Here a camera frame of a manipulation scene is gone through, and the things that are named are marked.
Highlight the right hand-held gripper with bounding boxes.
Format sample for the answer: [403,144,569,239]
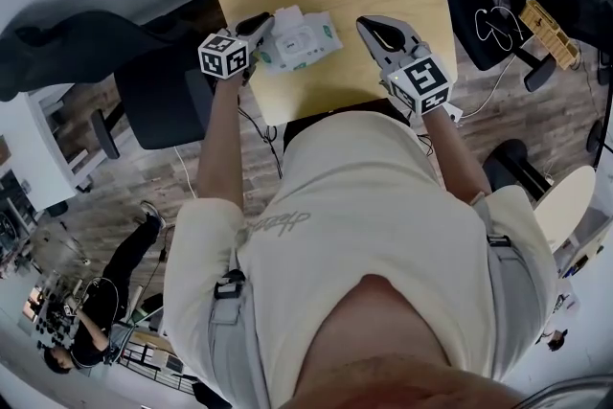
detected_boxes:
[355,15,465,123]

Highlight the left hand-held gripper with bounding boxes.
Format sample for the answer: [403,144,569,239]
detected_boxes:
[197,11,279,86]

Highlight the white wet wipes pack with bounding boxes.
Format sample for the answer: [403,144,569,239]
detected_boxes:
[251,4,345,78]

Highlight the person's left forearm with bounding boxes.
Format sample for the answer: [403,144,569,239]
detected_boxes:
[195,75,246,210]

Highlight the person's right forearm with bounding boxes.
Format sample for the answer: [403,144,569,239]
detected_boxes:
[420,108,493,203]

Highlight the black chair seat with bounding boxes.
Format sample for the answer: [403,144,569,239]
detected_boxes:
[282,98,412,154]

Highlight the person's cream t-shirt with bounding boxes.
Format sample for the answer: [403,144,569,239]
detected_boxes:
[162,109,559,409]

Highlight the black chair base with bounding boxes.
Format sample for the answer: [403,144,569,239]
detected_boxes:
[482,138,553,202]

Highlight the white cabinet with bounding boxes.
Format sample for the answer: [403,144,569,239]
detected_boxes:
[0,82,93,213]

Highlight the round beige stool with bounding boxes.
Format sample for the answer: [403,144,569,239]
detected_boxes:
[533,165,598,255]

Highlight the black floor cables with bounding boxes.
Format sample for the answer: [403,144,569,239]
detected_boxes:
[237,94,284,181]

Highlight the white coiled cable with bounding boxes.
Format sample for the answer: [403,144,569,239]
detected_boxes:
[473,5,526,52]

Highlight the long white floor cable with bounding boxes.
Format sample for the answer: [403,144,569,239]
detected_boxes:
[458,51,519,119]

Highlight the thin white floor cable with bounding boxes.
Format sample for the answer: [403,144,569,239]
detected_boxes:
[173,145,198,198]

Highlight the black strap buckle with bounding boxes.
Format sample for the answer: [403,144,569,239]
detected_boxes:
[213,268,247,301]

